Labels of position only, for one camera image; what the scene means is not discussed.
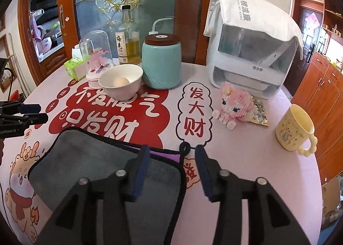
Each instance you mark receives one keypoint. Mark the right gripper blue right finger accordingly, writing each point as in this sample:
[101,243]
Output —
[208,170]

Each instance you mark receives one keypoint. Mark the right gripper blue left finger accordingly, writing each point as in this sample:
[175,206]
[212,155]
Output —
[136,169]

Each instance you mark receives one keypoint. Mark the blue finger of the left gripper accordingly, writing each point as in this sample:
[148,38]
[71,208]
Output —
[29,109]
[36,119]

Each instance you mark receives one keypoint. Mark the purple grey microfiber towel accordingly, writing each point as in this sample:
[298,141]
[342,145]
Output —
[81,180]

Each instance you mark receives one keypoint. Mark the green tissue pack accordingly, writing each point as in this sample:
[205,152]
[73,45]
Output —
[76,66]

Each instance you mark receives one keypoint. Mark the pink block cat figure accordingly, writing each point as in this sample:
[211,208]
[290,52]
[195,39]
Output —
[235,105]

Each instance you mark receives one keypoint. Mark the small foil snack packet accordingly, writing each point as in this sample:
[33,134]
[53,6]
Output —
[260,115]

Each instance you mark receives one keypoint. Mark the white ceramic bowl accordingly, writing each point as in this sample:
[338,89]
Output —
[132,72]

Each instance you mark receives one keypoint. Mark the egg in bowl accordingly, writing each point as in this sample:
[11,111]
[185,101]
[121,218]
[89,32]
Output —
[120,82]

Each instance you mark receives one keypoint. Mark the glass dome pink flower ornament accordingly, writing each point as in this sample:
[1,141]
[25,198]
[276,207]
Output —
[97,56]

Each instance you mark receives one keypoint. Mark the yellow bear mug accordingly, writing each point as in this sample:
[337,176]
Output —
[295,131]

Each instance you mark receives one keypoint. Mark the teal jar with brown lid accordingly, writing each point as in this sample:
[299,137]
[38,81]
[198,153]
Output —
[161,61]

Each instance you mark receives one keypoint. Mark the white countertop appliance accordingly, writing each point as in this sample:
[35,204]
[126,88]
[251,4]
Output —
[251,61]

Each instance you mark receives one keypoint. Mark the glass oil bottle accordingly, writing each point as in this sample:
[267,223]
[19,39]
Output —
[128,39]

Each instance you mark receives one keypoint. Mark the cardboard box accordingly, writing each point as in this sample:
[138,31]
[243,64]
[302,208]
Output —
[332,202]

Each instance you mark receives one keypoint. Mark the white cloth appliance cover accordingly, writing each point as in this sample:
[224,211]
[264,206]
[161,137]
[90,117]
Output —
[255,15]

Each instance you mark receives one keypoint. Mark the gold ornament glass door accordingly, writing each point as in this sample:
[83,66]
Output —
[134,1]

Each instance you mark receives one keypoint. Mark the wooden wall cabinet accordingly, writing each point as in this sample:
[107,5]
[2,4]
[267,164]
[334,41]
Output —
[320,93]

